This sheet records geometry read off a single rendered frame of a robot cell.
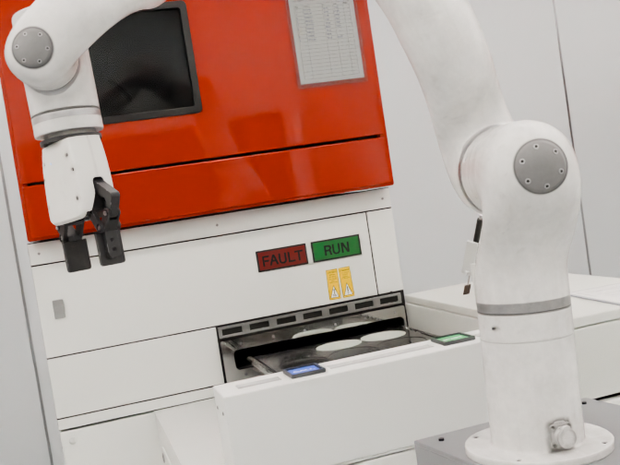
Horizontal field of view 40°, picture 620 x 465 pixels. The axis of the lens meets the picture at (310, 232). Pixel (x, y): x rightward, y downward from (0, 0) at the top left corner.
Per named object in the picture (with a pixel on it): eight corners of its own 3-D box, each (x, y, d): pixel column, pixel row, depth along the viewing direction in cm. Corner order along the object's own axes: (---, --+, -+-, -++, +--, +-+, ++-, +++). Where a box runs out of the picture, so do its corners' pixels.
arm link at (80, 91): (91, 101, 102) (105, 113, 112) (69, -8, 102) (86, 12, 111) (20, 114, 102) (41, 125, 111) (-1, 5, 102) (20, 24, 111)
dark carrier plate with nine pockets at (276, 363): (254, 359, 189) (254, 356, 188) (399, 329, 198) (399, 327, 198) (295, 387, 155) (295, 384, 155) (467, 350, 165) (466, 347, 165)
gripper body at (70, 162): (24, 141, 109) (41, 229, 109) (57, 125, 101) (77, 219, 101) (78, 137, 113) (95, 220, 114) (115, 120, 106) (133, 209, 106)
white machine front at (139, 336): (58, 428, 184) (27, 244, 182) (409, 352, 206) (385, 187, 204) (58, 432, 181) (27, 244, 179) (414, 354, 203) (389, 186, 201)
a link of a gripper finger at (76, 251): (49, 224, 112) (59, 275, 112) (59, 220, 109) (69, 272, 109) (72, 220, 114) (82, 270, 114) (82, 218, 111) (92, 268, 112)
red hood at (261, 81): (37, 237, 246) (1, 29, 243) (305, 195, 268) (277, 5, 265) (27, 242, 174) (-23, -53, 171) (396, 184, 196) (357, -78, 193)
